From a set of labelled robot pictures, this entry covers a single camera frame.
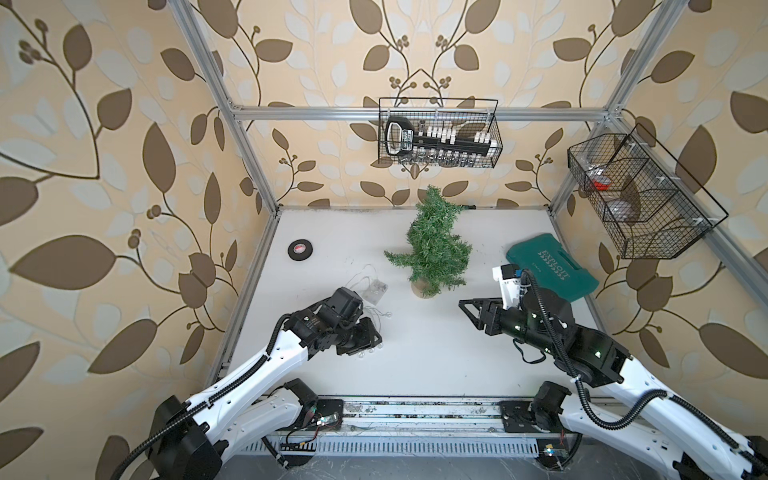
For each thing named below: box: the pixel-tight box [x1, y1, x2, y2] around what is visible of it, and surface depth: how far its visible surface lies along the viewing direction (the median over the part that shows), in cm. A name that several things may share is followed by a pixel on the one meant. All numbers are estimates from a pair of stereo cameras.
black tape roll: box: [287, 239, 314, 261], surface depth 110 cm
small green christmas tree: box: [384, 185, 473, 299], surface depth 79 cm
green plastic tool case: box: [506, 234, 599, 302], surface depth 101 cm
